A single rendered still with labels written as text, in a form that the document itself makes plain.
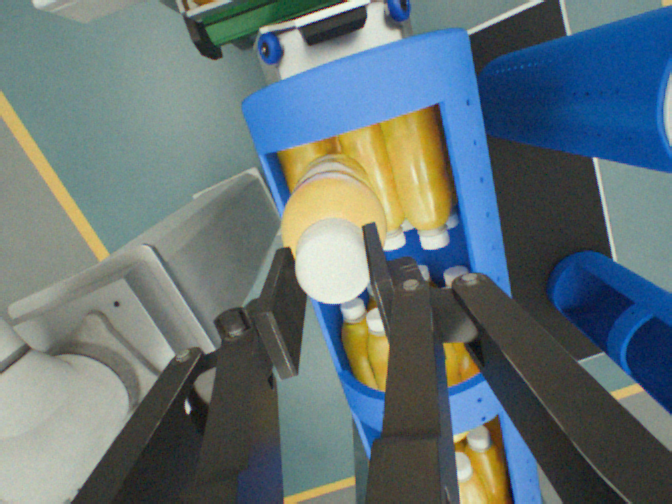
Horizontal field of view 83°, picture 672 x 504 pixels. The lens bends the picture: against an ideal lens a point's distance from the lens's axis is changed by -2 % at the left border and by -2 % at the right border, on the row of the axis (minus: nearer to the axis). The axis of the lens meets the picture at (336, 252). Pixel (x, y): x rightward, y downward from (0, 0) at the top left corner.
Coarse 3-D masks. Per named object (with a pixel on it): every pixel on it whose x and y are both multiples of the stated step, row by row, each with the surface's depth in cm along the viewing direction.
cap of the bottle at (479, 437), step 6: (480, 426) 68; (474, 432) 68; (480, 432) 67; (486, 432) 67; (468, 438) 67; (474, 438) 66; (480, 438) 66; (486, 438) 66; (474, 444) 66; (480, 444) 66; (486, 444) 66
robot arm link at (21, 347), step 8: (0, 320) 51; (0, 328) 49; (8, 328) 51; (0, 336) 48; (8, 336) 50; (16, 336) 51; (0, 344) 48; (8, 344) 49; (16, 344) 50; (24, 344) 52; (0, 352) 47; (8, 352) 48; (16, 352) 49; (24, 352) 50; (0, 360) 47; (8, 360) 48; (16, 360) 54; (0, 368) 46
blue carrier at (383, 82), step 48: (384, 48) 35; (432, 48) 37; (288, 96) 38; (336, 96) 37; (384, 96) 36; (432, 96) 38; (288, 144) 41; (480, 144) 43; (288, 192) 57; (480, 192) 44; (480, 240) 44; (336, 336) 65; (480, 384) 49; (528, 480) 59
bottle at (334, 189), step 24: (312, 168) 30; (336, 168) 28; (360, 168) 33; (312, 192) 23; (336, 192) 23; (360, 192) 23; (288, 216) 23; (312, 216) 22; (336, 216) 22; (360, 216) 22; (384, 216) 25; (288, 240) 23; (384, 240) 24
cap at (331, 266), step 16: (304, 240) 20; (320, 240) 19; (336, 240) 19; (352, 240) 19; (304, 256) 19; (320, 256) 19; (336, 256) 19; (352, 256) 19; (304, 272) 20; (320, 272) 20; (336, 272) 20; (352, 272) 20; (368, 272) 20; (304, 288) 20; (320, 288) 20; (336, 288) 20; (352, 288) 20
